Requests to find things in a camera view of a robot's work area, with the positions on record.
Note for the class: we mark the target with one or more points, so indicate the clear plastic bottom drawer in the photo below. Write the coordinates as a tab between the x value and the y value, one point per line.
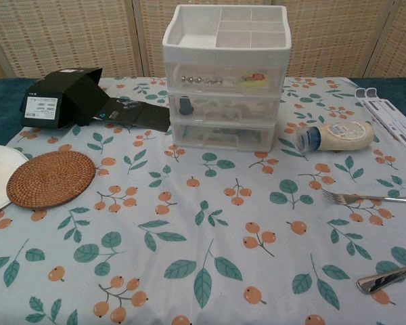
250	135

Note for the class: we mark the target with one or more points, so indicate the clear plastic drawer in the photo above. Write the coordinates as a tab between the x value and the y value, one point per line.
257	108
250	135
223	69

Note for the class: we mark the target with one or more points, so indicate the clear plastic middle drawer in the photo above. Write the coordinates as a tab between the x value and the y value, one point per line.
257	108

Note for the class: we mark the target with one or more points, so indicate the clear plastic top drawer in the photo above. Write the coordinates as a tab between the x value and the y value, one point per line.
223	69

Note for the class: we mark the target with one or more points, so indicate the white plastic drawer organizer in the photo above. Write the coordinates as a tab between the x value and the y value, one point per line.
223	54

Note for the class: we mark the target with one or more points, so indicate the black cardboard box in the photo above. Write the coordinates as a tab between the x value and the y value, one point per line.
71	101

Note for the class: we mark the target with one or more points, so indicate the dark grey rubber cap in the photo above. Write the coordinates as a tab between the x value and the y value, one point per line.
185	105

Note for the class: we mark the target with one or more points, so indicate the floral leaf fruit tablecloth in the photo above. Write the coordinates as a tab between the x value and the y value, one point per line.
203	237

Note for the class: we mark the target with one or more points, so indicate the colourful printed card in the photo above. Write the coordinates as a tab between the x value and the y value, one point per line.
253	80

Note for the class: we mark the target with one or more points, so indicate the silver metal fork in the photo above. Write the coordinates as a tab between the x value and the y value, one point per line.
338	198

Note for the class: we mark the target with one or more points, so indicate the mayonnaise squeeze bottle blue cap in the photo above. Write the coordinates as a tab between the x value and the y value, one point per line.
341	135

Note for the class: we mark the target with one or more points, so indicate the round woven rattan coaster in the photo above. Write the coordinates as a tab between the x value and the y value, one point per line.
50	179

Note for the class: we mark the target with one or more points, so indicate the woven bamboo folding screen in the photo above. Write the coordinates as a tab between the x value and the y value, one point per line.
71	34

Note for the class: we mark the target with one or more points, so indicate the white folding laptop stand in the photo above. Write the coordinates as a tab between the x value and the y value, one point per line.
392	115

